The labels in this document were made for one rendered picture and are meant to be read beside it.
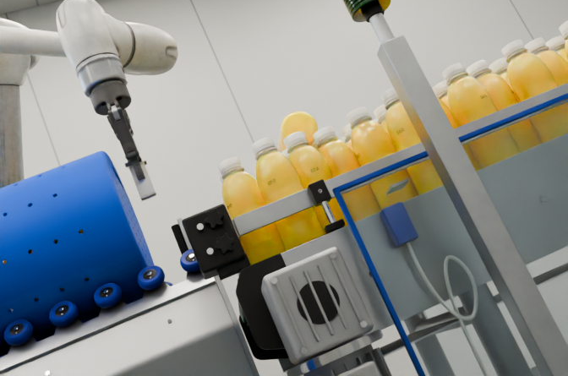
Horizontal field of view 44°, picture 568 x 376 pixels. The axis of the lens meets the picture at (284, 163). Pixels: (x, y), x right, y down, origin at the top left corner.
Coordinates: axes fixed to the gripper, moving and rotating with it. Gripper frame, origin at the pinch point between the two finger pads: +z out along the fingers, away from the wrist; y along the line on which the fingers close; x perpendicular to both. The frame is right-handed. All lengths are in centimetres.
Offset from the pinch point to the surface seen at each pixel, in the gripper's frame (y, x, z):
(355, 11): -39, -39, 0
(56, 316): -13.3, 20.0, 20.4
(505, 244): -40, -42, 39
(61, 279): -13.8, 17.3, 15.2
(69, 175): -13.3, 10.7, -1.3
